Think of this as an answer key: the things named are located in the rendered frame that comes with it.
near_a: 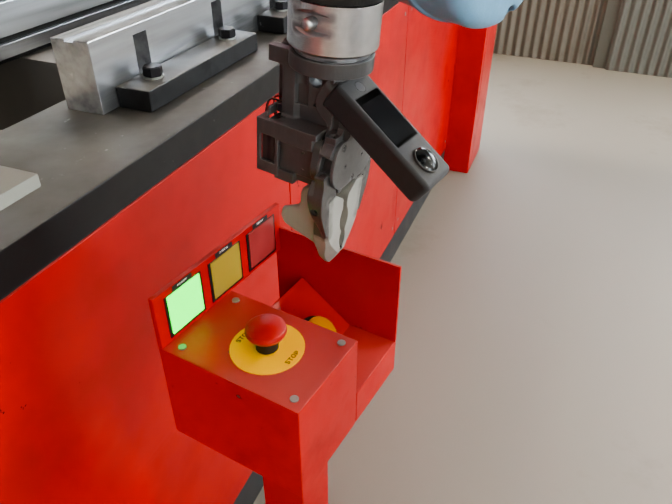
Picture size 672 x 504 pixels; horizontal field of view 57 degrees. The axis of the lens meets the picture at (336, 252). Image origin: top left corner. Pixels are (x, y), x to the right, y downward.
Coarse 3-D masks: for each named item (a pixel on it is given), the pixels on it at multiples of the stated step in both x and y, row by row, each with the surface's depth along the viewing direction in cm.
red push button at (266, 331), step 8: (256, 320) 58; (264, 320) 58; (272, 320) 58; (280, 320) 58; (248, 328) 57; (256, 328) 57; (264, 328) 57; (272, 328) 57; (280, 328) 57; (248, 336) 57; (256, 336) 57; (264, 336) 57; (272, 336) 57; (280, 336) 57; (256, 344) 57; (264, 344) 56; (272, 344) 57; (264, 352) 58; (272, 352) 58
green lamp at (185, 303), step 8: (192, 280) 60; (184, 288) 59; (192, 288) 60; (200, 288) 61; (168, 296) 57; (176, 296) 58; (184, 296) 59; (192, 296) 60; (200, 296) 62; (168, 304) 58; (176, 304) 59; (184, 304) 60; (192, 304) 61; (200, 304) 62; (176, 312) 59; (184, 312) 60; (192, 312) 61; (176, 320) 59; (184, 320) 60; (176, 328) 60
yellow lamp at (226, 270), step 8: (232, 248) 64; (224, 256) 63; (232, 256) 64; (216, 264) 62; (224, 264) 64; (232, 264) 65; (240, 264) 66; (216, 272) 63; (224, 272) 64; (232, 272) 65; (240, 272) 67; (216, 280) 63; (224, 280) 64; (232, 280) 66; (216, 288) 64; (224, 288) 65; (216, 296) 64
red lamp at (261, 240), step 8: (272, 216) 69; (264, 224) 68; (272, 224) 69; (256, 232) 67; (264, 232) 68; (272, 232) 70; (248, 240) 66; (256, 240) 68; (264, 240) 69; (272, 240) 70; (256, 248) 68; (264, 248) 70; (272, 248) 71; (256, 256) 68; (264, 256) 70; (256, 264) 69
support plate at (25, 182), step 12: (0, 168) 42; (12, 168) 42; (0, 180) 41; (12, 180) 41; (24, 180) 41; (36, 180) 41; (0, 192) 39; (12, 192) 40; (24, 192) 41; (0, 204) 39
